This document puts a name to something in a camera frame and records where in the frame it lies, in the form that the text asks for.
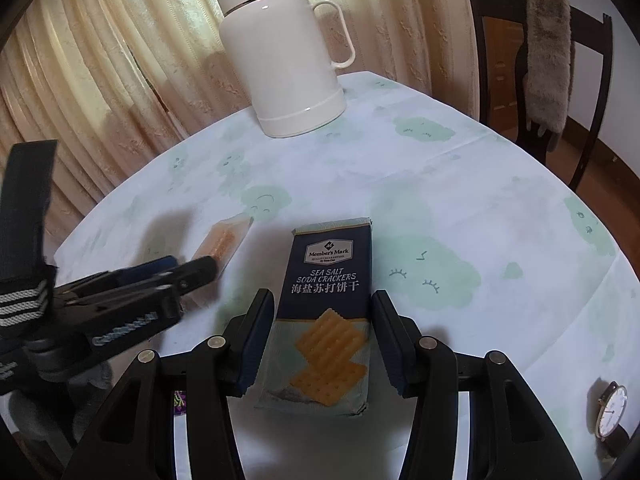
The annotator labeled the cream thermos jug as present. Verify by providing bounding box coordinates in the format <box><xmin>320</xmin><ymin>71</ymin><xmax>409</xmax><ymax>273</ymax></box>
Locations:
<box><xmin>217</xmin><ymin>0</ymin><xmax>356</xmax><ymax>139</ymax></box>

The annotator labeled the grey fuzzy chair cover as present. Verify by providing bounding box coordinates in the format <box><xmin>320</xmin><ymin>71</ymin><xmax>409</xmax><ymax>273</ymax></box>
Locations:
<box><xmin>525</xmin><ymin>0</ymin><xmax>575</xmax><ymax>142</ymax></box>

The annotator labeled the wooden door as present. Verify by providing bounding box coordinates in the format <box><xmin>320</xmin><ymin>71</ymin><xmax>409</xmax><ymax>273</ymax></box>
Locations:
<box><xmin>483</xmin><ymin>18</ymin><xmax>524</xmax><ymax>133</ymax></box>

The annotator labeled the dark wooden chair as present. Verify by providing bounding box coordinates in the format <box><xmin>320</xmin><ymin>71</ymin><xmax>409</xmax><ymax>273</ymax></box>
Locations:
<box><xmin>469</xmin><ymin>0</ymin><xmax>613</xmax><ymax>191</ymax></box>

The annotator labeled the beige curtain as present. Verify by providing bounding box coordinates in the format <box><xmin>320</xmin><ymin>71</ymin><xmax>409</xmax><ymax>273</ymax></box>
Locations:
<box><xmin>1</xmin><ymin>0</ymin><xmax>480</xmax><ymax>243</ymax></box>

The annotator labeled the purple candy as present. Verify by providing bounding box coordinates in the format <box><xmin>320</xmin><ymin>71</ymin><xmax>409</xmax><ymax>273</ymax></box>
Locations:
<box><xmin>172</xmin><ymin>390</ymin><xmax>186</xmax><ymax>416</ymax></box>

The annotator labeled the green patterned tablecloth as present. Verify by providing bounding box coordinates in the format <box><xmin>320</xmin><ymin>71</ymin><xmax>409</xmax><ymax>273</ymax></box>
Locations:
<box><xmin>1</xmin><ymin>73</ymin><xmax>639</xmax><ymax>479</ymax></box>

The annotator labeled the wristwatch with white dial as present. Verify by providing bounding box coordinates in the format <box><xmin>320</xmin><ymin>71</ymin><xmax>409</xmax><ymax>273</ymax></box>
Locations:
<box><xmin>594</xmin><ymin>382</ymin><xmax>630</xmax><ymax>458</ymax></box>

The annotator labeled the orange wafer packet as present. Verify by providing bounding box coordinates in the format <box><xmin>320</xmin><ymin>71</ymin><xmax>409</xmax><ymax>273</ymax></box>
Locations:
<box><xmin>189</xmin><ymin>214</ymin><xmax>254</xmax><ymax>308</ymax></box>

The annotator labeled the navy soda cracker pack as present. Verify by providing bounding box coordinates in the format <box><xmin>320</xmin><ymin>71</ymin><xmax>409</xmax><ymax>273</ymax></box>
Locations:
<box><xmin>258</xmin><ymin>218</ymin><xmax>372</xmax><ymax>417</ymax></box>

